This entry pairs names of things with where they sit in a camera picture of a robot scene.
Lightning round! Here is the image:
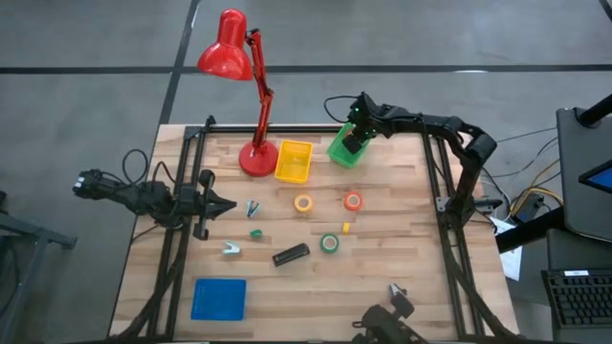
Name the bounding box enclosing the green tape roll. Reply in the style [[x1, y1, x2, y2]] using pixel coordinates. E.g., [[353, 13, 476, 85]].
[[319, 232, 340, 255]]

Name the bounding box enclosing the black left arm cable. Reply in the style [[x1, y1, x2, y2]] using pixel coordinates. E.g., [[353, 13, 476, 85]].
[[121, 148, 150, 186]]

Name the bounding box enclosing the black bulky device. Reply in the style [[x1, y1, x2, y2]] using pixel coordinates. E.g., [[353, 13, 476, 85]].
[[352, 293, 429, 344]]

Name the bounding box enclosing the black cart beam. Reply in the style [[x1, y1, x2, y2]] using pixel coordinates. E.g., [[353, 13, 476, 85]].
[[494, 205, 566, 254]]

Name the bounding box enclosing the black left wrist camera cable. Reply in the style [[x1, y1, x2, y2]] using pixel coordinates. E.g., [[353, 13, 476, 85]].
[[151, 161, 179, 188]]

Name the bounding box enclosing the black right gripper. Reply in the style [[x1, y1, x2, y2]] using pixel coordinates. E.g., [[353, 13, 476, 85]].
[[341, 92, 383, 155]]

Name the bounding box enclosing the yellow tape roll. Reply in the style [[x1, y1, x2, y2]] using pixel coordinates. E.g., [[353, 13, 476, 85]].
[[293, 193, 316, 214]]

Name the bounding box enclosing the grey cart panel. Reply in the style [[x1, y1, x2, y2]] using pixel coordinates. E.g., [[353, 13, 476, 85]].
[[555, 107, 612, 244]]

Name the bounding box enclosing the green plastic basket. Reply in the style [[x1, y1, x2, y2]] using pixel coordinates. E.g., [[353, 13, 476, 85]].
[[326, 122, 373, 169]]

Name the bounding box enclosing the orange tape roll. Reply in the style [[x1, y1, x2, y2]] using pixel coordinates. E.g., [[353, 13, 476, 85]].
[[342, 191, 364, 212]]

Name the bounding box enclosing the black stapler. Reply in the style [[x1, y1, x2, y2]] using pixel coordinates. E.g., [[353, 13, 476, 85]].
[[272, 242, 311, 268]]

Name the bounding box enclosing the black keyboard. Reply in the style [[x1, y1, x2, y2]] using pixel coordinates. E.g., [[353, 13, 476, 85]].
[[540, 269, 612, 331]]

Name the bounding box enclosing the yellow cable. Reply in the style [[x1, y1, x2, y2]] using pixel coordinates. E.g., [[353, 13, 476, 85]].
[[509, 159, 564, 214]]

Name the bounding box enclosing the white paper sheet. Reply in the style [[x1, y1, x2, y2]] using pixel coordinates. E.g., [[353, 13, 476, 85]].
[[488, 215, 523, 282]]

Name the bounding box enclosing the red desk lamp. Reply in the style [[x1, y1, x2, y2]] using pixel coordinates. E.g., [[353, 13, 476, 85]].
[[196, 8, 280, 179]]

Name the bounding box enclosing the yellow plastic basket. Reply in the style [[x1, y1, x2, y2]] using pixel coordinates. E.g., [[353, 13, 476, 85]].
[[273, 139, 315, 184]]

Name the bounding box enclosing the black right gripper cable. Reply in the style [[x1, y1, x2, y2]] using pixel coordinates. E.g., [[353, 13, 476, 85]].
[[323, 95, 361, 124]]

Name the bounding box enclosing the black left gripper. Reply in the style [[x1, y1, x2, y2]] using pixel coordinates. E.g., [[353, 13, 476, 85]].
[[177, 169, 238, 241]]

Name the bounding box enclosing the grey metal furniture frame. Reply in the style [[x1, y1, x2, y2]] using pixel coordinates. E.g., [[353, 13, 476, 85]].
[[0, 190, 78, 344]]

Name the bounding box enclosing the blue plastic tray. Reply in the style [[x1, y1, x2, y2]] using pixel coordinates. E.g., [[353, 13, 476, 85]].
[[190, 278, 248, 322]]

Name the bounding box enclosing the black floor cable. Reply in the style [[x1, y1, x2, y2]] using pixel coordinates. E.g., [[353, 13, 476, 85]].
[[496, 126, 558, 144]]

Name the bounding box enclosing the black pole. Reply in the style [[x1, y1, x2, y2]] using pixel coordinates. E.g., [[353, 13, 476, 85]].
[[575, 93, 612, 128]]

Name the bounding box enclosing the blue-screen display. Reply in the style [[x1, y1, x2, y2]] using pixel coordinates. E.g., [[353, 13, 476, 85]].
[[578, 160, 612, 195]]

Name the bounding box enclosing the black aluminium rig frame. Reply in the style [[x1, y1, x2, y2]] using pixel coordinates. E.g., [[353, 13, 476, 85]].
[[145, 114, 509, 341]]

